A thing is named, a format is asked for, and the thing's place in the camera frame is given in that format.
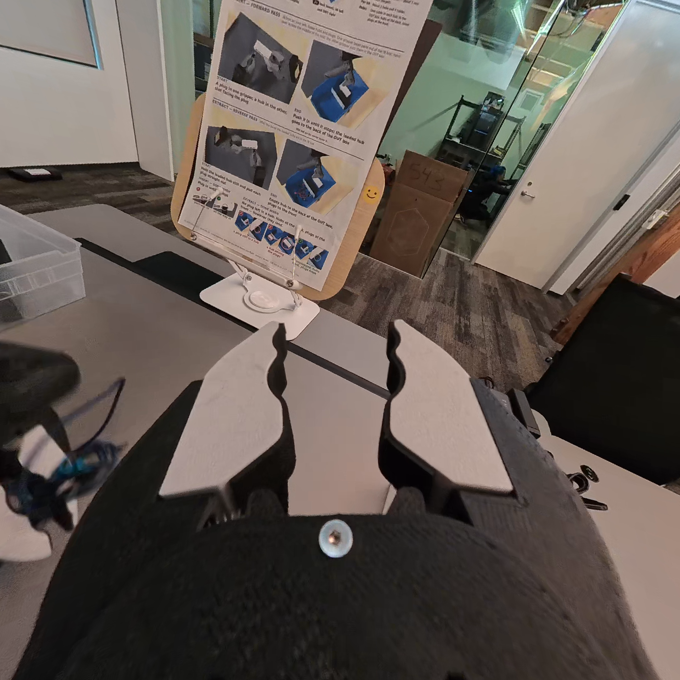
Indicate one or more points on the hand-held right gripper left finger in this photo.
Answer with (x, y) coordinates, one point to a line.
(228, 419)

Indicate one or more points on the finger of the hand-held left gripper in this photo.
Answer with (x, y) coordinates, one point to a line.
(42, 451)
(24, 536)

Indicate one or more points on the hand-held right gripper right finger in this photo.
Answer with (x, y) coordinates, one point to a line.
(451, 425)

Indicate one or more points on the clear plastic storage box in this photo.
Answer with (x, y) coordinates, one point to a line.
(42, 260)

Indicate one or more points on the black box device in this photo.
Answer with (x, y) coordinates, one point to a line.
(510, 403)

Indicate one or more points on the white board stand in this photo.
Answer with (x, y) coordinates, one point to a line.
(265, 313)

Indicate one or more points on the black office chair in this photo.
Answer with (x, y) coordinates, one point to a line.
(611, 382)

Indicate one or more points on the flat black floor device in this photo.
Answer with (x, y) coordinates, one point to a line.
(34, 174)

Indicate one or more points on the brown cardboard box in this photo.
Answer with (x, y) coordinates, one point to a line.
(419, 212)

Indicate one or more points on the yellow smiley sticker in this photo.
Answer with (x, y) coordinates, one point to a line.
(372, 194)

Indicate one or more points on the white door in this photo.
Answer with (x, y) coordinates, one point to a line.
(584, 159)

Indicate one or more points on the printed instruction sheet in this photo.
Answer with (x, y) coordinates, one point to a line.
(318, 133)

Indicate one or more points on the wooden door post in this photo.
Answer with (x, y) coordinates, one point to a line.
(627, 265)

